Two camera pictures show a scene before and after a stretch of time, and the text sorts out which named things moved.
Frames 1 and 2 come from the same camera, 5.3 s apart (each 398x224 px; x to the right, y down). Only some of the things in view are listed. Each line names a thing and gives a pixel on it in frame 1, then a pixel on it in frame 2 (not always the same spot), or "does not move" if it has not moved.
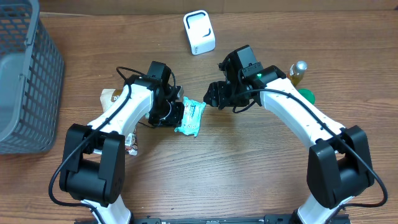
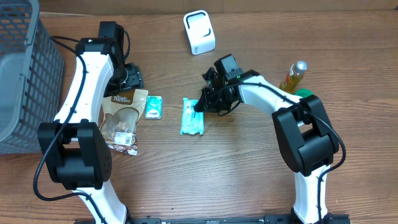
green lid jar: (308, 94) does not move
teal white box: (192, 113) does not move
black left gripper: (173, 115) → (132, 78)
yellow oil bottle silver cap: (296, 72) does not move
